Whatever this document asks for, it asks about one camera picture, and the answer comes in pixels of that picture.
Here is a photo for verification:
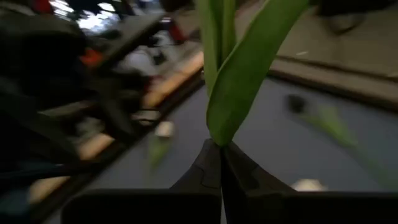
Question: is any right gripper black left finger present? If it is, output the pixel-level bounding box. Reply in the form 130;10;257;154
167;139;223;196

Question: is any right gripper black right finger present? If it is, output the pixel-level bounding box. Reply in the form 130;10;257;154
221;141;295;197

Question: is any green stem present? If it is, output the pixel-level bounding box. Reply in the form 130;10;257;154
146;120;175;170

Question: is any pink artificial tulip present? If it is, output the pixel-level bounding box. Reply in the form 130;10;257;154
197;0;312;147

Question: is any black artificial tulip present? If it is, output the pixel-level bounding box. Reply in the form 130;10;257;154
284;93;392;187

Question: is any blue table mat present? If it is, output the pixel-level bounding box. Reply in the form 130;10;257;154
49;77;398;224

